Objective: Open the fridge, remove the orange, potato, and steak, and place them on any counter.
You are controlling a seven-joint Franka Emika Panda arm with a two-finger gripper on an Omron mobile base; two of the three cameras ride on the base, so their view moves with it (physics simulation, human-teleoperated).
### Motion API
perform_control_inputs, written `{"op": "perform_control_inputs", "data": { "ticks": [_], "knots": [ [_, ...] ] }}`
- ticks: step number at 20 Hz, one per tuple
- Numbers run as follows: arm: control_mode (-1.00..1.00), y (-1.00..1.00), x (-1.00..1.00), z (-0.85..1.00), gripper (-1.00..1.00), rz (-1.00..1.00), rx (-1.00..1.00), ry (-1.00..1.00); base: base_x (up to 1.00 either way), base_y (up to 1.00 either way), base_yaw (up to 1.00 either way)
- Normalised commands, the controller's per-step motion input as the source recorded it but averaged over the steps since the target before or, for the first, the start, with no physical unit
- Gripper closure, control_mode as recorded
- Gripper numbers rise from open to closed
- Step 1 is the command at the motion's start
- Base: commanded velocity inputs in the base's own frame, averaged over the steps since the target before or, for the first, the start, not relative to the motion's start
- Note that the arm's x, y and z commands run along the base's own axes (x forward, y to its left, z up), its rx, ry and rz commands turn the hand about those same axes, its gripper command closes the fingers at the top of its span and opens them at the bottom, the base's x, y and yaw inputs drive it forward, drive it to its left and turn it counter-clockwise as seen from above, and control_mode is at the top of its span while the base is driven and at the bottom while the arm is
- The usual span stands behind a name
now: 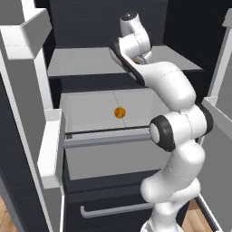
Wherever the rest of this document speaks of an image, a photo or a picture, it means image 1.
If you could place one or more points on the orange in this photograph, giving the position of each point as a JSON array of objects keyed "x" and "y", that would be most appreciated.
[{"x": 120, "y": 112}]

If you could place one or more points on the white door bin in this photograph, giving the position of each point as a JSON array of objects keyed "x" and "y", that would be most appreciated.
[
  {"x": 21, "y": 36},
  {"x": 50, "y": 145}
]

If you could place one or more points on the black fridge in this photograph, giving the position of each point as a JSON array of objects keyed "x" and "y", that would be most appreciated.
[{"x": 90, "y": 21}]

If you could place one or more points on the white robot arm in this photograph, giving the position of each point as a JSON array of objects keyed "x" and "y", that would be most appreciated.
[{"x": 178, "y": 90}]

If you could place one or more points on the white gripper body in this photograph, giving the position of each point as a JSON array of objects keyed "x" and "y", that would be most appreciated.
[{"x": 147, "y": 56}]

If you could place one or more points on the white fridge drawer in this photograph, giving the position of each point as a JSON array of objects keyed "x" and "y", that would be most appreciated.
[{"x": 90, "y": 105}]

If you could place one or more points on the grey fridge shelf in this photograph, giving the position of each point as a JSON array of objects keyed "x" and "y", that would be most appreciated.
[{"x": 81, "y": 62}]

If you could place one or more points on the grey fridge door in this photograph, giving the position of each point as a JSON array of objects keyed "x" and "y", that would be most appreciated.
[
  {"x": 219, "y": 169},
  {"x": 21, "y": 120}
]

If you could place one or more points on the brown food item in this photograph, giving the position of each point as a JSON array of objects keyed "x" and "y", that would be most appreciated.
[{"x": 136, "y": 60}]

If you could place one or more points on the black freezer drawer front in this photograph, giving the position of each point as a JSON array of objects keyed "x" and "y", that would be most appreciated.
[{"x": 105, "y": 193}]

